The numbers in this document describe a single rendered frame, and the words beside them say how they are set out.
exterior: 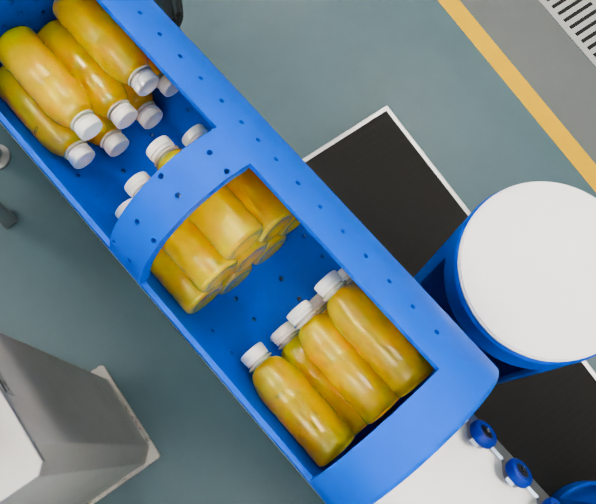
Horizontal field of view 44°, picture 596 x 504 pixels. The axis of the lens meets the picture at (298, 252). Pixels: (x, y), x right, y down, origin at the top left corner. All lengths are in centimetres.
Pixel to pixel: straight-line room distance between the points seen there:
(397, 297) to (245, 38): 163
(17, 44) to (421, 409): 75
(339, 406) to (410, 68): 154
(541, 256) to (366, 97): 130
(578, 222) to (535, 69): 138
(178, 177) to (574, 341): 62
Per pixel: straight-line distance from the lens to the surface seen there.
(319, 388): 107
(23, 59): 115
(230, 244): 96
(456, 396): 90
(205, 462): 210
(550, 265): 117
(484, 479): 121
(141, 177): 106
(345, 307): 98
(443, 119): 237
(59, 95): 111
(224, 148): 94
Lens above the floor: 209
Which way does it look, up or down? 75 degrees down
